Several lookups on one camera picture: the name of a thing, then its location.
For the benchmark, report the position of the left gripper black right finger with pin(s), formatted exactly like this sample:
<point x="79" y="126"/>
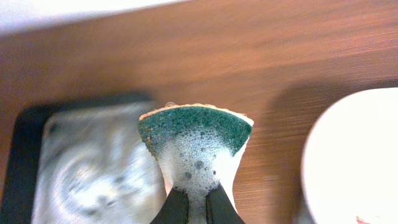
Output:
<point x="219" y="209"/>

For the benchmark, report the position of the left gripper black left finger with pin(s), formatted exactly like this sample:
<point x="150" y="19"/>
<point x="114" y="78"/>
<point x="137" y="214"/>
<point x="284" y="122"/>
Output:
<point x="175" y="209"/>

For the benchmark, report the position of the green and yellow sponge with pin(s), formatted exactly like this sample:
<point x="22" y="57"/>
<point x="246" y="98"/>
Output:
<point x="197" y="148"/>

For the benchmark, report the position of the black rectangular soapy water tray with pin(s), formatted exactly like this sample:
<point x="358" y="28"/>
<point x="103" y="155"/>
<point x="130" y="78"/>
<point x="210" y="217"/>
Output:
<point x="82" y="161"/>

